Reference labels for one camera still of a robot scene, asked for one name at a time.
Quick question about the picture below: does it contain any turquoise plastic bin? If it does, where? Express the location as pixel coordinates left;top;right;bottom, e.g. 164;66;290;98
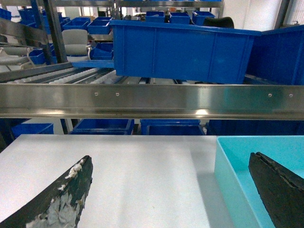
214;135;304;228

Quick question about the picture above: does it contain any blue bin at right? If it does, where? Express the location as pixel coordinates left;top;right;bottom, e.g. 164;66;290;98
246;25;304;86

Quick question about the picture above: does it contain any large blue bin on shelf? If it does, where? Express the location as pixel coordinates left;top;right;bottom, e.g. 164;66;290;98
110;20;261;84

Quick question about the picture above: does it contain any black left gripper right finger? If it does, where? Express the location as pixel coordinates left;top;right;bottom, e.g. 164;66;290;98
248;152;304;228

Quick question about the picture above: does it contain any grey office chair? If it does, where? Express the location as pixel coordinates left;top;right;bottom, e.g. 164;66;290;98
62;29;92;62

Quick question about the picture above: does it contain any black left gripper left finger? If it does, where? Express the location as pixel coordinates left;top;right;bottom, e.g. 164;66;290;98
0;155;93;228

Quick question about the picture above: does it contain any steel shelf front rail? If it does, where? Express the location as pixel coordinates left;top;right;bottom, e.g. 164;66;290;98
0;84;304;120

